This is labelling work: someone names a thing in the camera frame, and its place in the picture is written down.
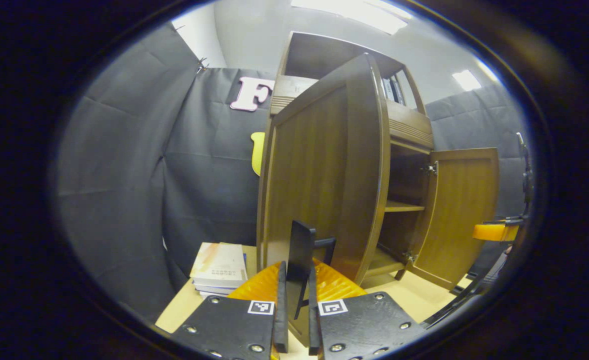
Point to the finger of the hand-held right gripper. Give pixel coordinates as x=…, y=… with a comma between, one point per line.
x=492, y=232

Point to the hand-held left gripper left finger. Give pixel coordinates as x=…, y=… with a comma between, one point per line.
x=280, y=320

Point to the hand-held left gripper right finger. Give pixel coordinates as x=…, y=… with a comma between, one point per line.
x=313, y=320

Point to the wooden shoe cabinet door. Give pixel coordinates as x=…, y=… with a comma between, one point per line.
x=459, y=210
x=319, y=165

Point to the wooden double-door shoe cabinet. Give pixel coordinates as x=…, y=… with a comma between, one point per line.
x=404, y=206

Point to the small ceiling light panel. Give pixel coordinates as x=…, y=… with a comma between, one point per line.
x=467, y=80

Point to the dark spine book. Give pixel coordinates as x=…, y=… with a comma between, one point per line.
x=398, y=90

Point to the grey spine book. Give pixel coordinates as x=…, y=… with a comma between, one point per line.
x=387, y=89

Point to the black backdrop cloth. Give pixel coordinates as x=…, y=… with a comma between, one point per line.
x=124, y=175

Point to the large ceiling light panel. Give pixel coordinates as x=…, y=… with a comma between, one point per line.
x=349, y=12

